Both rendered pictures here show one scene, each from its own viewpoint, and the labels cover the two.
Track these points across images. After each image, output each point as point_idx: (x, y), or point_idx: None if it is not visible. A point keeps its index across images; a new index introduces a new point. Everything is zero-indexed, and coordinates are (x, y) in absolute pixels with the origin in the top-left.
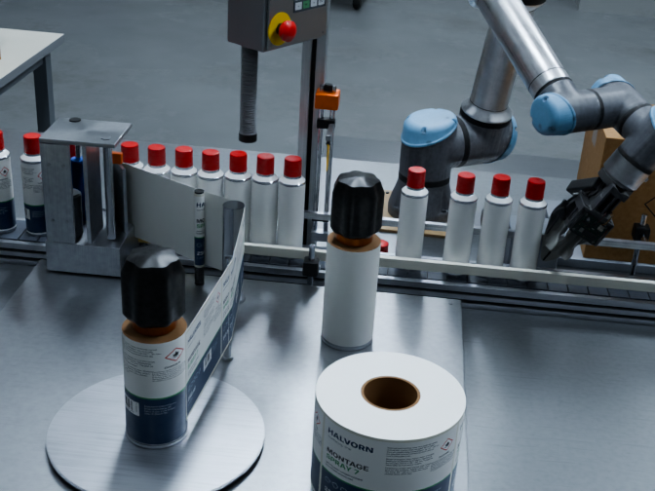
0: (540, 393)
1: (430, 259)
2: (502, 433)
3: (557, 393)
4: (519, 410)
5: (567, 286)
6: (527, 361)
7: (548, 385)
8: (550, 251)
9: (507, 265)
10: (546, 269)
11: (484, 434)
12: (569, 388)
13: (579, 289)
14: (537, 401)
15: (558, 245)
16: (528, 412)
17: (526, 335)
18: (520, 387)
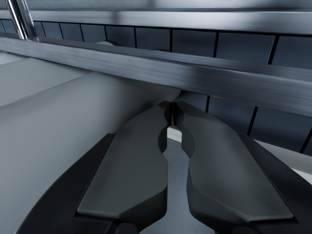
0: (182, 221)
1: (44, 25)
2: (154, 233)
3: (195, 228)
4: (165, 226)
5: (254, 118)
6: (178, 188)
7: (190, 218)
8: (173, 121)
9: (139, 19)
10: (226, 24)
11: (145, 230)
12: (208, 229)
13: (280, 135)
14: (178, 226)
15: (181, 146)
16: (171, 230)
17: (183, 152)
18: (168, 210)
